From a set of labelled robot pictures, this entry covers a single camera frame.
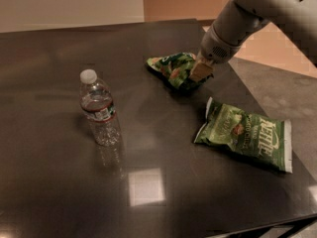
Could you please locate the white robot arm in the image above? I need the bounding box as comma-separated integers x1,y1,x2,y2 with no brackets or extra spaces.
189,0,317,82

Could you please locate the clear plastic water bottle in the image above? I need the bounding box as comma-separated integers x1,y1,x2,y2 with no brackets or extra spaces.
79,69,121,146

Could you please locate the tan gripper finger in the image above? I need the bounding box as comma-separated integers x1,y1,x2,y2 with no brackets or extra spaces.
189,53,214,82

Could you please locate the green Kettle potato chip bag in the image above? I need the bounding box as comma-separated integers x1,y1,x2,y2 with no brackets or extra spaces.
194,97,292,174

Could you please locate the green rice chip bag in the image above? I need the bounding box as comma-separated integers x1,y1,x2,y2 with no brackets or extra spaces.
147,53,210,92

